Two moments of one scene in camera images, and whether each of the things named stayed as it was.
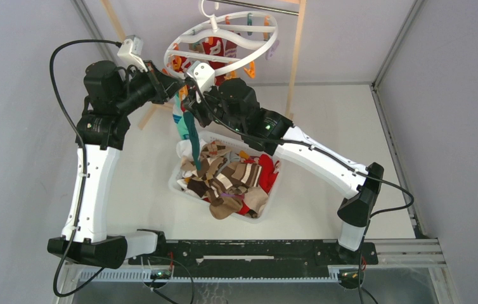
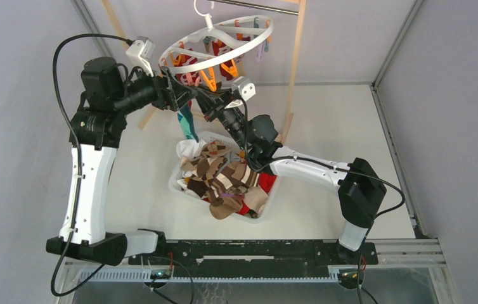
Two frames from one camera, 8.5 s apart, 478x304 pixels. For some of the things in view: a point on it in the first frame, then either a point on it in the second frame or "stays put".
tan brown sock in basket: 231,204 stays put
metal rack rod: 253,6 stays put
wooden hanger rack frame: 295,60 stays put
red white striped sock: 219,47 → 191,76
